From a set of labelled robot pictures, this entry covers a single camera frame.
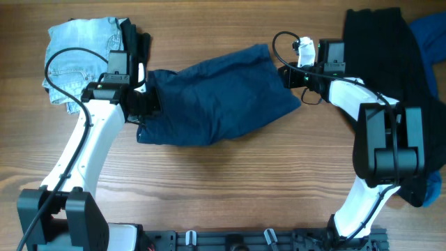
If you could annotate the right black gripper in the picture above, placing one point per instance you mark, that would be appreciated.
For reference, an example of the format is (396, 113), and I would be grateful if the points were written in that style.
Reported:
(290, 77)

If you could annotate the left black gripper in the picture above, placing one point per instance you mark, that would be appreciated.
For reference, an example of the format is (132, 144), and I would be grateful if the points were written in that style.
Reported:
(155, 104)

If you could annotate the navy blue shorts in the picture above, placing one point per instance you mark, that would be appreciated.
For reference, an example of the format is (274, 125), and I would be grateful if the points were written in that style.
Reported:
(221, 98)

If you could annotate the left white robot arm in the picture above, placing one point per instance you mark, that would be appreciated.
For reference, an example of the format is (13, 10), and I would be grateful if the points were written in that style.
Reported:
(62, 213)

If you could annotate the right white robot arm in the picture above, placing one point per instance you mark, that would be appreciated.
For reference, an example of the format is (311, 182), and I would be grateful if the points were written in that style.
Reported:
(388, 147)

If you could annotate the folded black garment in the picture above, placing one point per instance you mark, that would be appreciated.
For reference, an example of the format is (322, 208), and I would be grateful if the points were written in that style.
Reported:
(137, 44)

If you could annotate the folded light blue jeans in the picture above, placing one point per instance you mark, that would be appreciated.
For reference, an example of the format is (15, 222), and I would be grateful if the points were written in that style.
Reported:
(76, 55)

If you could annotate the black pants pile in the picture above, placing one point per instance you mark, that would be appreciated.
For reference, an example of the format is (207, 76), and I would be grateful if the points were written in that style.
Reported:
(381, 49)

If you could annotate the blue garment under pile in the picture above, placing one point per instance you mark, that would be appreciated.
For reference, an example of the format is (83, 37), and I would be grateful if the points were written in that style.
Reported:
(429, 33)

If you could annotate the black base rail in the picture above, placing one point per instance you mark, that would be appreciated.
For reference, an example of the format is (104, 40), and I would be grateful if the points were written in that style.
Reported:
(312, 239)

